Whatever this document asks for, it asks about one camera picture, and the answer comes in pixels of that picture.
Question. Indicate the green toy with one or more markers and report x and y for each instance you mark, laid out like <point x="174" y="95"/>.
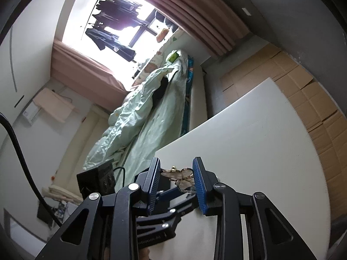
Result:
<point x="172" y="57"/>

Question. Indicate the pink curtain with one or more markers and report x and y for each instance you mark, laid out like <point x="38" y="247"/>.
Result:
<point x="86" y="70"/>
<point x="195" y="13"/>

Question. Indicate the black electronic device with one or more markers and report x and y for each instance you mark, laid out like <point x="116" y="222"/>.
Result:
<point x="95" y="177"/>

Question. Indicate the dark cloth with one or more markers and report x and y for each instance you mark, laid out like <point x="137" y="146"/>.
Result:
<point x="160" y="88"/>

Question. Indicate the beige cloth cover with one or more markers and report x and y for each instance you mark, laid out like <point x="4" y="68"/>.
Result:
<point x="54" y="103"/>

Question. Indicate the flattened cardboard sheets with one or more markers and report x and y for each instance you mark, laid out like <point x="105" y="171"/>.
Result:
<point x="306" y="92"/>

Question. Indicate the printed window seat cushion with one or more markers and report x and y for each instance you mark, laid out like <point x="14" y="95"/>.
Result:
<point x="151" y="65"/>

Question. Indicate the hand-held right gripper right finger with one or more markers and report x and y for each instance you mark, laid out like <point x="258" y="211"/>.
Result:
<point x="199" y="187"/>

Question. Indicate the dark blue cushion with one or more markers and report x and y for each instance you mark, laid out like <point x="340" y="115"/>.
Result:
<point x="164" y="19"/>

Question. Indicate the beige headboard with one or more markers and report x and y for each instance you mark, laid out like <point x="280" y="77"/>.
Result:
<point x="86" y="146"/>

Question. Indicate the row of hanging clothes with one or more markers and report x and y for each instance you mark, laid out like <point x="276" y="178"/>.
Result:
<point x="116" y="13"/>

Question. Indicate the white wall socket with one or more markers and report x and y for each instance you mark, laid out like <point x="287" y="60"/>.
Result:
<point x="247" y="10"/>

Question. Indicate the white air conditioner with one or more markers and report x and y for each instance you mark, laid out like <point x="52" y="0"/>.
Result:
<point x="32" y="112"/>

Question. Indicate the cartoon print bed frame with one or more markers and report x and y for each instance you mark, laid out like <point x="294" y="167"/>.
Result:
<point x="199" y="100"/>

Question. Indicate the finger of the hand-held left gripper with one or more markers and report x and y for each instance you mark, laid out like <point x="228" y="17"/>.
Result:
<point x="160" y="216"/>
<point x="169" y="194"/>

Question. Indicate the window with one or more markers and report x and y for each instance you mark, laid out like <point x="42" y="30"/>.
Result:
<point x="78" y="13"/>

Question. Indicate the gold butterfly hair clip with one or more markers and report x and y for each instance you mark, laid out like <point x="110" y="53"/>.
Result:
<point x="179" y="174"/>

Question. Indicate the orange plush toy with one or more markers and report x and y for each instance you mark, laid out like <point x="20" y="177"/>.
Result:
<point x="162" y="34"/>

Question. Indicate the green duvet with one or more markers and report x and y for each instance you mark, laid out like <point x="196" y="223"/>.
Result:
<point x="130" y="119"/>

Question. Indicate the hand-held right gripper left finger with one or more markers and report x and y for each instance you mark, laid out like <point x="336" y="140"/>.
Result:
<point x="154" y="187"/>

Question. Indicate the white folded bedding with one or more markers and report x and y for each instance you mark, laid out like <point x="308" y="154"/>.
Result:
<point x="62" y="193"/>

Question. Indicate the green bedsheet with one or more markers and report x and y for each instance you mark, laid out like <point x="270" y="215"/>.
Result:
<point x="162" y="130"/>

